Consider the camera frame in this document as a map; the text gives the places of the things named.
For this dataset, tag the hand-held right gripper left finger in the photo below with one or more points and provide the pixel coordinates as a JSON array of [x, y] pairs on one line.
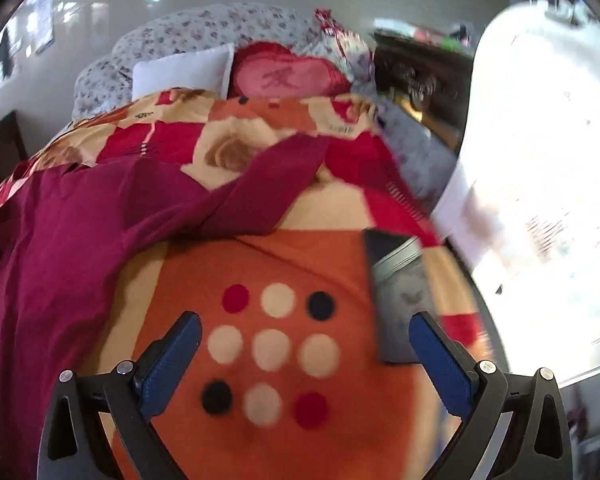
[[169, 362]]

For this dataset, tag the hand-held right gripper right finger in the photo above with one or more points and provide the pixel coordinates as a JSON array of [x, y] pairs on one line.
[[441, 362]]

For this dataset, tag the maroon garment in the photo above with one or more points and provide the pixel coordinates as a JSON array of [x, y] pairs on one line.
[[80, 260]]

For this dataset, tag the dark grey folded cloth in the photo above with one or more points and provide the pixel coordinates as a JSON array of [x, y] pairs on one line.
[[405, 305]]

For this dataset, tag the orange red printed blanket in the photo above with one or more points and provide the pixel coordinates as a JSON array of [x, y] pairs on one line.
[[300, 265]]

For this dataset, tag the dark wooden chair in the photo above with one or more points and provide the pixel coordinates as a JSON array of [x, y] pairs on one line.
[[0, 150]]

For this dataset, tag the dark wooden cabinet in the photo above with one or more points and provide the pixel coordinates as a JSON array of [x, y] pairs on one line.
[[420, 80]]

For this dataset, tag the white pillow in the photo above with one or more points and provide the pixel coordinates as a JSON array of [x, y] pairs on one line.
[[180, 72]]

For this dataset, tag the red heart cushion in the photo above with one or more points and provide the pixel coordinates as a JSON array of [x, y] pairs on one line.
[[285, 75]]

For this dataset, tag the red white patterned cloth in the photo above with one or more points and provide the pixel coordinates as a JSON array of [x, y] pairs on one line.
[[347, 45]]

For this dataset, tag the floral bed quilt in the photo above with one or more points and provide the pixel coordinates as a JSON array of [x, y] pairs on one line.
[[190, 30]]

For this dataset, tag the wall poster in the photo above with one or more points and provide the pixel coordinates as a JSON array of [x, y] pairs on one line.
[[40, 22]]

